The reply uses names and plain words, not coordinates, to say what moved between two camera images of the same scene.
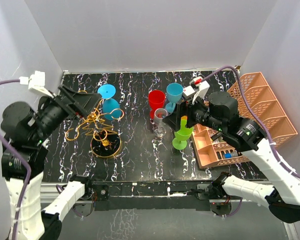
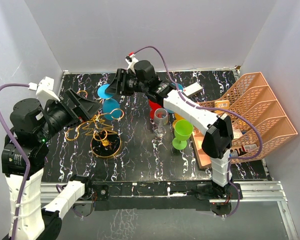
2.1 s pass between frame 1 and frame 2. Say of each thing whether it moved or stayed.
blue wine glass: stayed
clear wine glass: stayed
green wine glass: stayed
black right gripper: moved
